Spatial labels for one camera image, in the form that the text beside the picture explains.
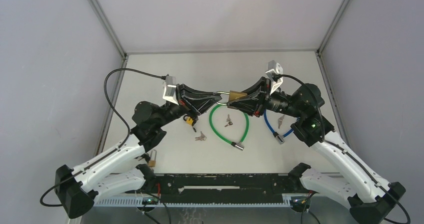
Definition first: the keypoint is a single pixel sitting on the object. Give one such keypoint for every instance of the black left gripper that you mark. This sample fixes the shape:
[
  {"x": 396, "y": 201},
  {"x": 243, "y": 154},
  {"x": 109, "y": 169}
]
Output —
[{"x": 195, "y": 107}]

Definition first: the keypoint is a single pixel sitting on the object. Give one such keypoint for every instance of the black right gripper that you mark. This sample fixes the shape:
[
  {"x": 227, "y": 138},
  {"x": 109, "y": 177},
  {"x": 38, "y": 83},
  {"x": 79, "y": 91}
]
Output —
[{"x": 258, "y": 96}]

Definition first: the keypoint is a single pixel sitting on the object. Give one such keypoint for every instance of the yellow tag padlock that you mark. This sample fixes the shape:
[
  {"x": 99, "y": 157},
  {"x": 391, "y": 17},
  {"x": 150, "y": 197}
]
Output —
[{"x": 191, "y": 121}]

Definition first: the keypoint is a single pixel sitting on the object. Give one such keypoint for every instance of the large brass padlock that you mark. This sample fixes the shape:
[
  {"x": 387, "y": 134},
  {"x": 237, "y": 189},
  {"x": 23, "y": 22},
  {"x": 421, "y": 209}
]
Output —
[{"x": 231, "y": 96}]

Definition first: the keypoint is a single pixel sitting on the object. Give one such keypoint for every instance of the blue lock silver keys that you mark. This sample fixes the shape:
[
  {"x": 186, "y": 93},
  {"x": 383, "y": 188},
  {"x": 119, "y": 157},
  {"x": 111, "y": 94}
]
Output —
[{"x": 280, "y": 121}]

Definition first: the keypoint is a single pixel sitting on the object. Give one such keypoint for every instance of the green lock silver keys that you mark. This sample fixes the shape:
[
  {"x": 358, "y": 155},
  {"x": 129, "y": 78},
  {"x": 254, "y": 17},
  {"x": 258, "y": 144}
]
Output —
[{"x": 228, "y": 121}]

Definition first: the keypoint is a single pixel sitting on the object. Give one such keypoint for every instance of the brass padlock silver keys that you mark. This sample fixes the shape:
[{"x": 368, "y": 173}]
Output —
[{"x": 202, "y": 137}]

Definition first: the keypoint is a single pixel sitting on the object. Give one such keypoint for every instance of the blue cable lock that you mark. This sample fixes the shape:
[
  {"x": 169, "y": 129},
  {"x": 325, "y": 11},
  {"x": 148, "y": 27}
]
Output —
[{"x": 279, "y": 137}]

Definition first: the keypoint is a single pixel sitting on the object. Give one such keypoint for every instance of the green cable lock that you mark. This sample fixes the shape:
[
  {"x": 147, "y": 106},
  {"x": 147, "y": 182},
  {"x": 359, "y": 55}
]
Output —
[{"x": 232, "y": 142}]

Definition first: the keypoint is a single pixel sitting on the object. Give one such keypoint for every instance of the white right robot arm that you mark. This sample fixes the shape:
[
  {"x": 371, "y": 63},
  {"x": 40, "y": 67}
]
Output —
[{"x": 368, "y": 196}]

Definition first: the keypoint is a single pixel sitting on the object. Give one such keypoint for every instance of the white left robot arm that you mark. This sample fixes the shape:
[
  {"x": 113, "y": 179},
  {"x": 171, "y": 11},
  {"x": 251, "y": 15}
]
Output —
[{"x": 80, "y": 187}]

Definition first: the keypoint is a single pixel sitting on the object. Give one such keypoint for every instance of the orange black padlock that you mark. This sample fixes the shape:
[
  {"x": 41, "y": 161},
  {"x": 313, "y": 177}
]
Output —
[{"x": 145, "y": 157}]

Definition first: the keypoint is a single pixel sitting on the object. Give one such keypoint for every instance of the small brass padlock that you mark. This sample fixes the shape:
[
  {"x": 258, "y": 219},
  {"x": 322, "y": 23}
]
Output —
[{"x": 152, "y": 161}]

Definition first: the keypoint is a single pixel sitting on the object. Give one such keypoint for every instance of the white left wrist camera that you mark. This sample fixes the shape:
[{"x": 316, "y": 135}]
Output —
[{"x": 169, "y": 90}]

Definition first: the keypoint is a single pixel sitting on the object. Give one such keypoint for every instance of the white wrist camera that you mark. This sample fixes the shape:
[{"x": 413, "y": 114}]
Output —
[
  {"x": 274, "y": 73},
  {"x": 169, "y": 90}
]

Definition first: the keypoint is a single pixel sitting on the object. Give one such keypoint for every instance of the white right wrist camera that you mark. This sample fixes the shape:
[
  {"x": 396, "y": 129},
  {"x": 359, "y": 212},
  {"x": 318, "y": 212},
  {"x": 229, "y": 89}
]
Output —
[{"x": 274, "y": 73}]

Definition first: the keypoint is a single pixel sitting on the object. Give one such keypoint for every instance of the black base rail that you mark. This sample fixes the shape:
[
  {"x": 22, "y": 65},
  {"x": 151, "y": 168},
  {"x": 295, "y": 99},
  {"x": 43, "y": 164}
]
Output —
[{"x": 226, "y": 189}]

